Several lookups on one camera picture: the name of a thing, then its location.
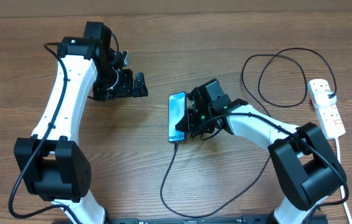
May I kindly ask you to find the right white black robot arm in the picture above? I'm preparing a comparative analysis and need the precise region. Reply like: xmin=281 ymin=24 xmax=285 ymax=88
xmin=168 ymin=79 xmax=348 ymax=223

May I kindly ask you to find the blue Galaxy smartphone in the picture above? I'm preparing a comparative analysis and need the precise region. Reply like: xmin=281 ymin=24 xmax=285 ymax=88
xmin=168 ymin=91 xmax=187 ymax=142

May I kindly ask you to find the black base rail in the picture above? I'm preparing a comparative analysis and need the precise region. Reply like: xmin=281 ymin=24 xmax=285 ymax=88
xmin=52 ymin=214 xmax=328 ymax=224

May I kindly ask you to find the white power strip cord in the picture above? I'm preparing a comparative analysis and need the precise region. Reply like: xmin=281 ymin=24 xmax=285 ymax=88
xmin=334 ymin=138 xmax=352 ymax=224

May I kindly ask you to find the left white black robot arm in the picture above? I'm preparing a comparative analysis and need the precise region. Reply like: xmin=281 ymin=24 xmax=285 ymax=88
xmin=8 ymin=21 xmax=149 ymax=223

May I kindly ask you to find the white USB charger plug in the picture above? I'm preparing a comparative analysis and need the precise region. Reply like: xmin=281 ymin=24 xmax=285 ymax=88
xmin=312 ymin=91 xmax=337 ymax=108

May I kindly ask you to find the white power strip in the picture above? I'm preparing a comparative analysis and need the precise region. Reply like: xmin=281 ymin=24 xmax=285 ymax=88
xmin=307 ymin=79 xmax=346 ymax=139

